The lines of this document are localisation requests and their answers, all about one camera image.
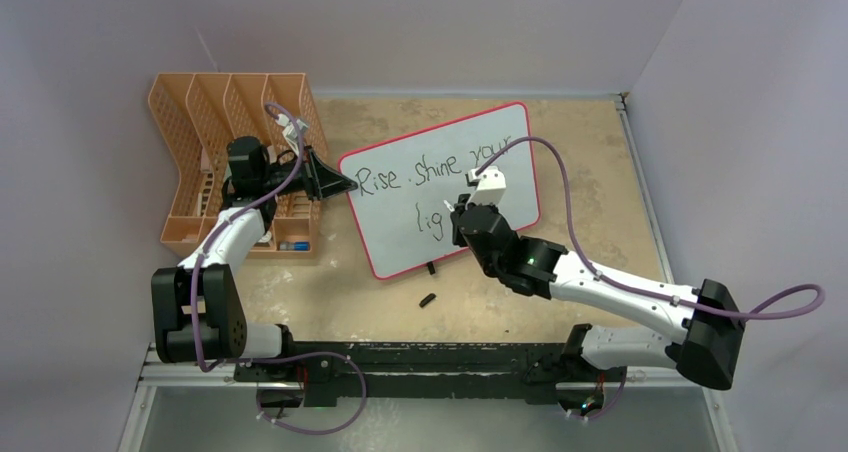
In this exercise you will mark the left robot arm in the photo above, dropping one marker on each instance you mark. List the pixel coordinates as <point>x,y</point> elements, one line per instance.
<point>197,312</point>

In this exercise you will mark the orange plastic file organizer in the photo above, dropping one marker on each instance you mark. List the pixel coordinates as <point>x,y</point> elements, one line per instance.
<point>198,115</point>

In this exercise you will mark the blue small item in tray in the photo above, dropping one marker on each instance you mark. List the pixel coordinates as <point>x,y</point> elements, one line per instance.
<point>300,246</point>

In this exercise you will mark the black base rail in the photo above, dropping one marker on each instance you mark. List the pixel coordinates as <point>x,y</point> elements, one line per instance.
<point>535,373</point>

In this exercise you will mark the black marker cap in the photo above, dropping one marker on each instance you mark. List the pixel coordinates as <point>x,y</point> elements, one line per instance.
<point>427,300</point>

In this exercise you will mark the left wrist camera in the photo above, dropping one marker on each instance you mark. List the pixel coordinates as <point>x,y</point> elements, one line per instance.
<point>292,132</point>

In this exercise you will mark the pink-framed whiteboard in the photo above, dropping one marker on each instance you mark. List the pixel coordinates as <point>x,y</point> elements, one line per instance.
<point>405,184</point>

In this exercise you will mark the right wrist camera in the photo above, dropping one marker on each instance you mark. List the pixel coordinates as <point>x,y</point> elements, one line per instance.
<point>489,185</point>

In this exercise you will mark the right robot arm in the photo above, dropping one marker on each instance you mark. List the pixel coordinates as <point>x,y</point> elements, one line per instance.
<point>692,330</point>

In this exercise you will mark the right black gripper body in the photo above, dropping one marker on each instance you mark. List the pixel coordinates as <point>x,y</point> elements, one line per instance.
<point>490,267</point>

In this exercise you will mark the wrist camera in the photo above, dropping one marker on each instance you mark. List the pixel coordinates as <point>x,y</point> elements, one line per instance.
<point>292,132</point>
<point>489,185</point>

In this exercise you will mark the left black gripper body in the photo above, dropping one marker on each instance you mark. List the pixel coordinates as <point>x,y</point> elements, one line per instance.
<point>275,176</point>

